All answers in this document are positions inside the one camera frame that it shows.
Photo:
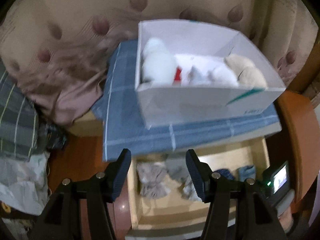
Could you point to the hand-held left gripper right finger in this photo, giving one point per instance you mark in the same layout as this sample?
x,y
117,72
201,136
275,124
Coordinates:
x,y
197,177

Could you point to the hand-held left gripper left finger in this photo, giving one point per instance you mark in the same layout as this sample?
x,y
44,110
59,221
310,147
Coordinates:
x,y
120,177

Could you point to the light grey sock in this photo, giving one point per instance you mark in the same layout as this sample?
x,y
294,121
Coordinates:
x,y
180,175

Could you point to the light blue sock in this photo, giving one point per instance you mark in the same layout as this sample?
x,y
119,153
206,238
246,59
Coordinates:
x,y
246,172

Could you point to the pale wooden drawer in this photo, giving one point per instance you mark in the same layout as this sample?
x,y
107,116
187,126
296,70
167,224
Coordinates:
x,y
155,210

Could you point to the white cardboard box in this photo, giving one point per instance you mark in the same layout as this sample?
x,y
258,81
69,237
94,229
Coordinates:
x,y
187,105

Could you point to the small grey sock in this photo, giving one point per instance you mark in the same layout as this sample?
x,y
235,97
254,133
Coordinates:
x,y
196,77

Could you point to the small white sock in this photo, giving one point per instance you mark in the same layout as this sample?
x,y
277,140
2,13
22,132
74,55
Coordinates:
x,y
222,77

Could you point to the red sock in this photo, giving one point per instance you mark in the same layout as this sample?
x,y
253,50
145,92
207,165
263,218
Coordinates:
x,y
178,76

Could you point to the cream sock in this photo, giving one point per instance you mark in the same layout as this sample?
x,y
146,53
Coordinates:
x,y
250,75

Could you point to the large white sock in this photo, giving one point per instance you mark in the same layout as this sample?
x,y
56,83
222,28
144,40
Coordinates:
x,y
157,62

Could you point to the blue plaid sheet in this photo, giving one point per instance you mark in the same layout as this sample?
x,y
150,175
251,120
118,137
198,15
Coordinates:
x,y
125,130

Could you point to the dark patterned cloth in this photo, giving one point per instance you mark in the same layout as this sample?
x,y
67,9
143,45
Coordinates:
x,y
56,137

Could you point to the white plastic bag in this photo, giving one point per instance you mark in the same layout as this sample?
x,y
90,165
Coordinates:
x,y
22,187

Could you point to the dark plaid cloth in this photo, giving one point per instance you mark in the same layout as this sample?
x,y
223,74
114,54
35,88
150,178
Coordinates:
x,y
17,125

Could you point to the beige leaf-print cloth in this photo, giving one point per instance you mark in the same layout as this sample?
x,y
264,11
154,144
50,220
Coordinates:
x,y
62,10

